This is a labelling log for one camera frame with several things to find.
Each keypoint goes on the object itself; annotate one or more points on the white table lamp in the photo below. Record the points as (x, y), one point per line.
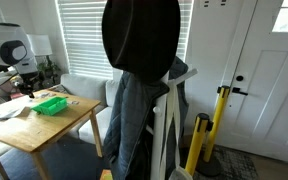
(41, 47)

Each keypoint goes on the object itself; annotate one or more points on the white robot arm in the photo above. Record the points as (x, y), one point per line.
(15, 51)

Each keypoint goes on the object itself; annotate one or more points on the yellow stanchion post rear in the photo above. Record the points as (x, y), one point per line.
(208, 164)

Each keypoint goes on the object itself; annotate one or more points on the yellow stanchion post front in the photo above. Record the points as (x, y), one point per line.
(202, 125)

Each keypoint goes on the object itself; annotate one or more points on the light grey sofa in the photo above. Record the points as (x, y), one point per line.
(82, 87)

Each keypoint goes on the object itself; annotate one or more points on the white entry door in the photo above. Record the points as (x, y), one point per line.
(258, 123)

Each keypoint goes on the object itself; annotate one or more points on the small wooden table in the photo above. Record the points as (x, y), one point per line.
(35, 132)

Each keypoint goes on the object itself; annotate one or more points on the black door handle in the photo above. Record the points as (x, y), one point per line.
(234, 90)

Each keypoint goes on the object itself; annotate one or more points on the grey quilted jacket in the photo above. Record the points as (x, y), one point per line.
(127, 144)

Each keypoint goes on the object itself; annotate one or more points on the white window blinds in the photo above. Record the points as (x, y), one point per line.
(81, 28)

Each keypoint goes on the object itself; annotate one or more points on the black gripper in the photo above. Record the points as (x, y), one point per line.
(28, 86)

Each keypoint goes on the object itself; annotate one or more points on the black hat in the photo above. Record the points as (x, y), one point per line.
(141, 36)

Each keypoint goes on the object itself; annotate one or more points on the patterned door rug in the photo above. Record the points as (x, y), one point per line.
(234, 165)

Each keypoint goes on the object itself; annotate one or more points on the orange cardboard box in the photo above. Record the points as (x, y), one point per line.
(106, 175)

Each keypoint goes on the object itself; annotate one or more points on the yellow stanchion post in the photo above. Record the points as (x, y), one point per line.
(208, 164)
(202, 125)

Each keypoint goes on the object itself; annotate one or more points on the green plastic lunch box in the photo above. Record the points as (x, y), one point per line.
(51, 106)

